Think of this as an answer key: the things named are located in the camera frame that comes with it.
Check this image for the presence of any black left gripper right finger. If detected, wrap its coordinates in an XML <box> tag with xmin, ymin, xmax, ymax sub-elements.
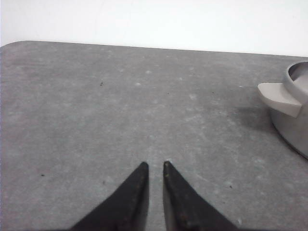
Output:
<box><xmin>163</xmin><ymin>161</ymin><xmax>237</xmax><ymax>231</ymax></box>

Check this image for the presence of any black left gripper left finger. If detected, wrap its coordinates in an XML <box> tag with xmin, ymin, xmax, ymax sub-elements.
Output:
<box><xmin>71</xmin><ymin>162</ymin><xmax>149</xmax><ymax>231</ymax></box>

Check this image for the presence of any stainless steel steamer pot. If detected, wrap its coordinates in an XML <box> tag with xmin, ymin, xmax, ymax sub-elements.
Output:
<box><xmin>257</xmin><ymin>61</ymin><xmax>308</xmax><ymax>158</ymax></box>

